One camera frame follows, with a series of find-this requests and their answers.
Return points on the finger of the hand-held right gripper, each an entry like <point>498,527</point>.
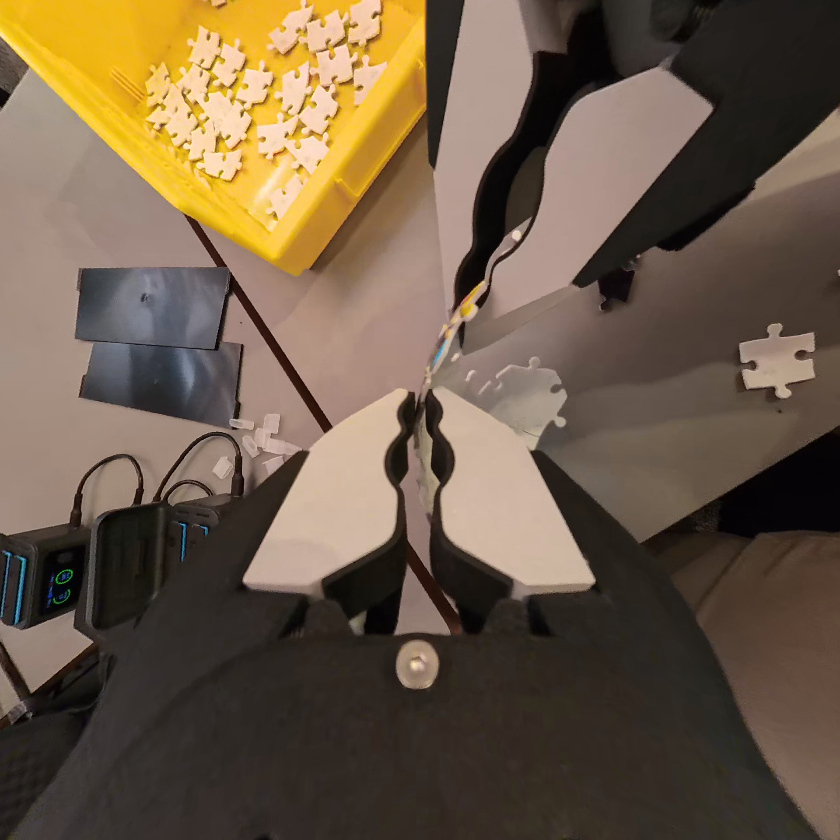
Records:
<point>623,170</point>
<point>459,164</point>

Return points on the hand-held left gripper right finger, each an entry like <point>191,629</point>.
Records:
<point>505,518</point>

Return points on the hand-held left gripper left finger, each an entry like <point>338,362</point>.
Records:
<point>328,512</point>

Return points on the partly built puzzle ball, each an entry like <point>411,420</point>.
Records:
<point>531,400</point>

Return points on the scattered white puzzle pieces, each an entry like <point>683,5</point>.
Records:
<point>778,361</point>

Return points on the heap of binned puzzle pieces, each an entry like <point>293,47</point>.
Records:
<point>216,111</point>

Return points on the heap of clear plastic caps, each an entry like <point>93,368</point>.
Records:
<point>266,439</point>

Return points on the dark plastic panel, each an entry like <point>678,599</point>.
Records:
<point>161,380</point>
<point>151,305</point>

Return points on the person's beige trousers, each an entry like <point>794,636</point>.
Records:
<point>774,623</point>

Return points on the black power bank with display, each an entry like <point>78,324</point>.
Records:
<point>39,577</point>

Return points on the yellow plastic bin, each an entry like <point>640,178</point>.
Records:
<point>79,85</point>

